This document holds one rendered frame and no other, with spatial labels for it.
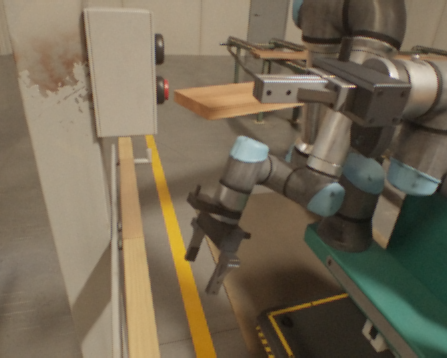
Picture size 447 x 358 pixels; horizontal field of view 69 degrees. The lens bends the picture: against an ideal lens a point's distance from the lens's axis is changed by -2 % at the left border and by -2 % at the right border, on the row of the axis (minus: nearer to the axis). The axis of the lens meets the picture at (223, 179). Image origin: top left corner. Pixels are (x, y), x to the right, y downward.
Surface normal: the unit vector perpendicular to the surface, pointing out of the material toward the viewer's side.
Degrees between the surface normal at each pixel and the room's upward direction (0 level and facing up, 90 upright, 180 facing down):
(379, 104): 93
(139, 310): 0
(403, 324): 0
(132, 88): 90
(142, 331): 0
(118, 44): 90
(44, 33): 90
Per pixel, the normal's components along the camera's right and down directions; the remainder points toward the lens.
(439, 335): 0.06, -0.88
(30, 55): 0.28, 0.47
